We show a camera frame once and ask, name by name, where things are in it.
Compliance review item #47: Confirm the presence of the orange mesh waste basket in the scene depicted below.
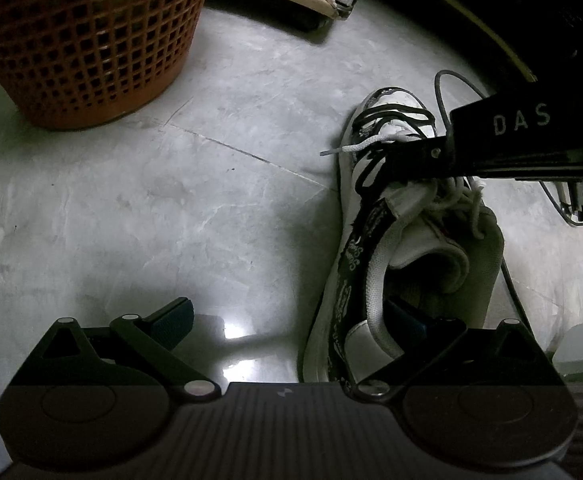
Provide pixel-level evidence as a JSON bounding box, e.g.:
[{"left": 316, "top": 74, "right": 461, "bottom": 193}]
[{"left": 0, "top": 0, "right": 220, "bottom": 131}]

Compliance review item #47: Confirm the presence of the black and white sneaker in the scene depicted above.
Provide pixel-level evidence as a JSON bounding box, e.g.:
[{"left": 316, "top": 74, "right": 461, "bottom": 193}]
[{"left": 299, "top": 87, "right": 507, "bottom": 386}]

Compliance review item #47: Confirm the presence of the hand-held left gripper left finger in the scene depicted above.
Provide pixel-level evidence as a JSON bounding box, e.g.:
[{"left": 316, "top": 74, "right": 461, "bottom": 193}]
[{"left": 9, "top": 296, "right": 223, "bottom": 404}]

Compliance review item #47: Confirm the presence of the wooden desk base board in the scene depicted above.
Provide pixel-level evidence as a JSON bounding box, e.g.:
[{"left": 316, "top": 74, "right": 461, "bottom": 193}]
[{"left": 381, "top": 0, "right": 539, "bottom": 83}]

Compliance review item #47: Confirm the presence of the black floor cable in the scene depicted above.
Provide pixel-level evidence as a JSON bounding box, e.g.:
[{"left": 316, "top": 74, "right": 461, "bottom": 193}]
[{"left": 434, "top": 70, "right": 583, "bottom": 328}]

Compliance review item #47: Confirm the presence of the black shoelace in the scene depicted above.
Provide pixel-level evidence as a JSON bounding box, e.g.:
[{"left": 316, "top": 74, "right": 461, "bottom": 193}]
[{"left": 351, "top": 89, "right": 439, "bottom": 196}]

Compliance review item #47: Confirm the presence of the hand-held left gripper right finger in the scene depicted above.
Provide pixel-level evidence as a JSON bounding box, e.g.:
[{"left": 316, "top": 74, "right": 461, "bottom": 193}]
[{"left": 350, "top": 299, "right": 567, "bottom": 404}]

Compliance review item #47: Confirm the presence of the white shoelace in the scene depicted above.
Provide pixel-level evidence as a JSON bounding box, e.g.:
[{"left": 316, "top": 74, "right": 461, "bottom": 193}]
[{"left": 320, "top": 127, "right": 487, "bottom": 241}]

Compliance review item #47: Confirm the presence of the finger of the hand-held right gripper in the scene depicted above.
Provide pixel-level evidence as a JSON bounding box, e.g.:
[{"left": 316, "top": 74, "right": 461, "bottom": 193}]
[{"left": 384, "top": 135, "right": 456, "bottom": 184}]

